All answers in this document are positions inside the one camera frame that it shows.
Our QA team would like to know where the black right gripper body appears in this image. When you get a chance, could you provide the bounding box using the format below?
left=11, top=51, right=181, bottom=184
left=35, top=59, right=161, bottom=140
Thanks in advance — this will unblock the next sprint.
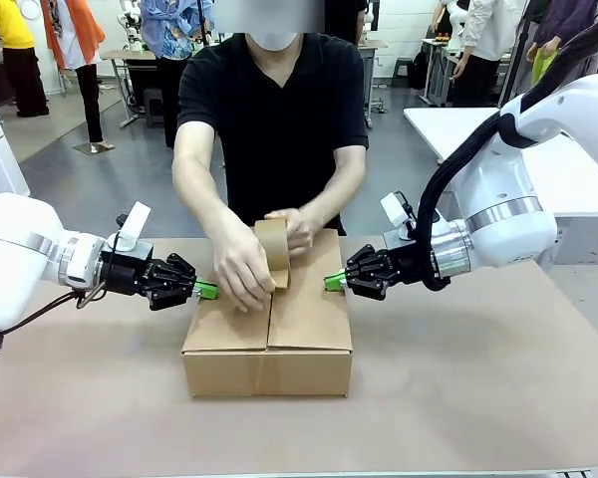
left=384, top=231, right=433, bottom=286

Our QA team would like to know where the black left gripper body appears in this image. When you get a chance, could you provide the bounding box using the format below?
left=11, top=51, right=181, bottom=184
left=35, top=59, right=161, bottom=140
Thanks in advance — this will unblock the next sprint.
left=101, top=239, right=155, bottom=297

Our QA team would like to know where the brown cardboard box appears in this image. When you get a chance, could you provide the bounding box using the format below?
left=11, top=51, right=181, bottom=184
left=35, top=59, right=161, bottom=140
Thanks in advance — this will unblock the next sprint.
left=181, top=227, right=354, bottom=399

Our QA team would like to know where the brown packing tape roll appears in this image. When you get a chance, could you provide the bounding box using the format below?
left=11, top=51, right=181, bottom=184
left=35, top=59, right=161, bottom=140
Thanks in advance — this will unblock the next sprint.
left=253, top=218, right=293, bottom=291

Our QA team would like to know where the person's right forearm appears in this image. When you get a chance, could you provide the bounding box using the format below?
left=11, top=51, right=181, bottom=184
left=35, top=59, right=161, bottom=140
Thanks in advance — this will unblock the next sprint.
left=171, top=143, right=253, bottom=246

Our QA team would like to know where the person's left forearm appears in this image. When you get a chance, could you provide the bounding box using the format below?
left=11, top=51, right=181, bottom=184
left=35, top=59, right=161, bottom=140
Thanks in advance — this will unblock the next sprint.
left=298, top=146, right=369, bottom=235

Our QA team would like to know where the person's right hand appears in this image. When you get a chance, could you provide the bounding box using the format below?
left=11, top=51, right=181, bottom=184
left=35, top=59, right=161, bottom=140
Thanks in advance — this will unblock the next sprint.
left=212, top=232, right=276, bottom=314

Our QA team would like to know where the person's left hand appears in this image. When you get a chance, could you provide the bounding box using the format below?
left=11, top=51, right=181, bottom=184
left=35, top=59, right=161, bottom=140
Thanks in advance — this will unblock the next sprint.
left=264, top=207, right=314, bottom=259

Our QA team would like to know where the flat floor plate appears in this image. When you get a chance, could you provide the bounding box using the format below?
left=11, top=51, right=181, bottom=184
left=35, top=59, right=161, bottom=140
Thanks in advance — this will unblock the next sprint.
left=72, top=140, right=117, bottom=156

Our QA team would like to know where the white side table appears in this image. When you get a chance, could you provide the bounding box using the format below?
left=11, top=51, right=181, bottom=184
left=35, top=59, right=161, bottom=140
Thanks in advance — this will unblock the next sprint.
left=403, top=107, right=598, bottom=265

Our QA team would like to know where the dark plastic stool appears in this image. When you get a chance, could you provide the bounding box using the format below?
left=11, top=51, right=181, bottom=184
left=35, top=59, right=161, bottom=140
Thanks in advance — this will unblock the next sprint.
left=143, top=89, right=168, bottom=128

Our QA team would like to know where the person in black shirt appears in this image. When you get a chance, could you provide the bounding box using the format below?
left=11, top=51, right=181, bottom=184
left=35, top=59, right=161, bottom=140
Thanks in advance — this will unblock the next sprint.
left=176, top=0, right=370, bottom=236

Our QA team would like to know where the small grey stool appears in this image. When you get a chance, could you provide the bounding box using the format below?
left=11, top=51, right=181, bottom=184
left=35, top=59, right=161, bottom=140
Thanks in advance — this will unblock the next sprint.
left=391, top=58, right=416, bottom=91

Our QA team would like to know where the grey framed desk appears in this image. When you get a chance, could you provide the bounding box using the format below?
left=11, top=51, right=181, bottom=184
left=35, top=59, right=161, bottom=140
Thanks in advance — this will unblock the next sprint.
left=421, top=37, right=459, bottom=109

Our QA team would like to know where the wooden top desk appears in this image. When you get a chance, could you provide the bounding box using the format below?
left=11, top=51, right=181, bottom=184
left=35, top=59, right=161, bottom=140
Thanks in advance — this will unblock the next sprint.
left=99, top=48, right=161, bottom=128

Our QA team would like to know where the black stand pole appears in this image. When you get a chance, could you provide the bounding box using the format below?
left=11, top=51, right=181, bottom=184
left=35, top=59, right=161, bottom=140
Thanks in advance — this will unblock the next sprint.
left=497, top=0, right=537, bottom=109

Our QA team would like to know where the person in blue patterned shirt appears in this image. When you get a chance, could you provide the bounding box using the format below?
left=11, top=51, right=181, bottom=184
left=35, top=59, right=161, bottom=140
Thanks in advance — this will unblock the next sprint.
left=142, top=0, right=215, bottom=148

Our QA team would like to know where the person in white jacket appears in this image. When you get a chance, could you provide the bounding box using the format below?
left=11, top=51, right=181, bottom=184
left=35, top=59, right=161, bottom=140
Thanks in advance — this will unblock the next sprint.
left=450, top=0, right=520, bottom=109

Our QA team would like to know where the white face mask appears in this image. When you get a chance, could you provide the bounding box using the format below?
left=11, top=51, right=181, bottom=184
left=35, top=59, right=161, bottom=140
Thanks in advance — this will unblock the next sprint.
left=248, top=31, right=301, bottom=52

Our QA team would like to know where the person in yellow shirt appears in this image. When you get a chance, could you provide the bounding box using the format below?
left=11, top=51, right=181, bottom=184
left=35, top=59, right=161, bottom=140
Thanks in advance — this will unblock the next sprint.
left=0, top=0, right=50, bottom=119

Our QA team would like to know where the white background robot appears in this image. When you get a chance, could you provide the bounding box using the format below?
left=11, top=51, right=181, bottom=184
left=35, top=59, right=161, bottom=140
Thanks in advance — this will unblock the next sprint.
left=443, top=0, right=467, bottom=52

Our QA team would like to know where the person in orange garment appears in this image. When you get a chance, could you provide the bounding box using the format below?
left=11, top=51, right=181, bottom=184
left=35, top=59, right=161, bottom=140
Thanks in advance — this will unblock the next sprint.
left=42, top=0, right=109, bottom=148

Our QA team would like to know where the black tripod pole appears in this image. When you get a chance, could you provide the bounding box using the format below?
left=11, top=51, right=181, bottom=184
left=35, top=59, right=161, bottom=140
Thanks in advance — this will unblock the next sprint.
left=195, top=0, right=215, bottom=49

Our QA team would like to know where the person in purple top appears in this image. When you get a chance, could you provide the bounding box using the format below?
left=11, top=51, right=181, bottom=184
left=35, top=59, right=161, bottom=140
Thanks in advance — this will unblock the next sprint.
left=525, top=0, right=598, bottom=90

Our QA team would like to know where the white round pillar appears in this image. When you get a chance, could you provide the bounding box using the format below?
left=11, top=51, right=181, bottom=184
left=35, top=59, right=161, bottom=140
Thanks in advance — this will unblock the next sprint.
left=19, top=0, right=45, bottom=24

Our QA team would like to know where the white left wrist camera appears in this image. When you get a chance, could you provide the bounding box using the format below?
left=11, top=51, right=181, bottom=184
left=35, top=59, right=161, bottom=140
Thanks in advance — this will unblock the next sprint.
left=107, top=201, right=153, bottom=253

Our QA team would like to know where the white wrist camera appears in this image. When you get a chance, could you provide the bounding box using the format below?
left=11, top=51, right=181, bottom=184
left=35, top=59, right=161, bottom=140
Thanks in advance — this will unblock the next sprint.
left=107, top=201, right=153, bottom=253
left=381, top=191, right=420, bottom=241

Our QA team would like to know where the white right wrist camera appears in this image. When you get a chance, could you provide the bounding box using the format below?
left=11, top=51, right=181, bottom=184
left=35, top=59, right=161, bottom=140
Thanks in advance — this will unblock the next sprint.
left=381, top=191, right=420, bottom=241

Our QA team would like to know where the right arm black cable sleeve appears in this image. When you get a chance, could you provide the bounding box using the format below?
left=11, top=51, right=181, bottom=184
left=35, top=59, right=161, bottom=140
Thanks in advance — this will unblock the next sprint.
left=416, top=22, right=598, bottom=293

